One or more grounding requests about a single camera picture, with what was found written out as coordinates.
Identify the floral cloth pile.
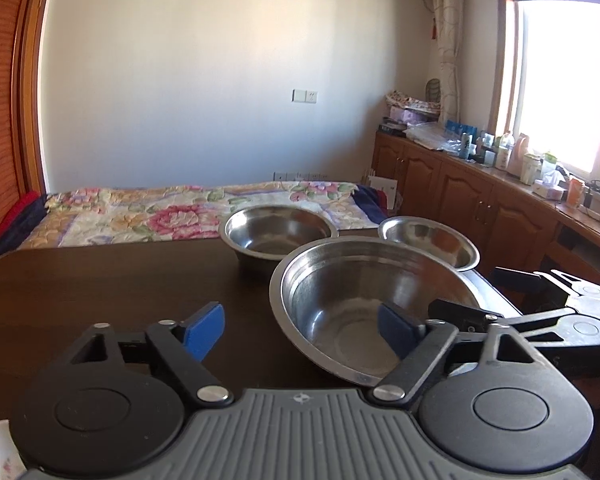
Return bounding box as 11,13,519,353
385,90,444,111

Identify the wooden framed window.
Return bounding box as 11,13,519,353
490,0,600,188

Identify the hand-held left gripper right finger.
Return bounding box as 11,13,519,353
374,302,538,407

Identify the patterned beige curtain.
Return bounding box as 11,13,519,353
426,0,465,127

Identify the white power strip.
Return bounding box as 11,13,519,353
564,202,600,221

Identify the white wall outlet strip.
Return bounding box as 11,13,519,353
273,172,329,183

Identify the pink storage box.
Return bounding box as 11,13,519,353
387,108,439,126

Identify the row of toiletry bottles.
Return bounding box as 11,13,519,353
445,120,562,186

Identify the medium steel bowl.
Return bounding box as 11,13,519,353
218,205,340,282

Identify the small steel bowl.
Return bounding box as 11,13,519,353
377,215,481,272

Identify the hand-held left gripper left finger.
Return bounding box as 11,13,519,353
65,302,233,407

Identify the red and navy folded cloth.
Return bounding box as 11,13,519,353
0,192,49,275

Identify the navy blanket with red trim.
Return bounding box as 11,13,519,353
355,184,397,224

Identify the large steel bowl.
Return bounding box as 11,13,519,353
269,237,487,387

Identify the clear plastic bag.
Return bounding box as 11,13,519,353
404,122,463,154

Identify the brown slatted wooden wardrobe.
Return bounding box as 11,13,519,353
0,0,57,248

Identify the floral quilted blanket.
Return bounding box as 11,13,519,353
17,181,376,252

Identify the white tissue box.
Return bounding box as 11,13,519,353
531,182,567,201

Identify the brown wooden cabinet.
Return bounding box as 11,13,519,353
370,130,600,313

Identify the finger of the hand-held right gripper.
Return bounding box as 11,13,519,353
427,299,578,339
492,266,582,297

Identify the white paper bag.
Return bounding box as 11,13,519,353
366,175,399,212

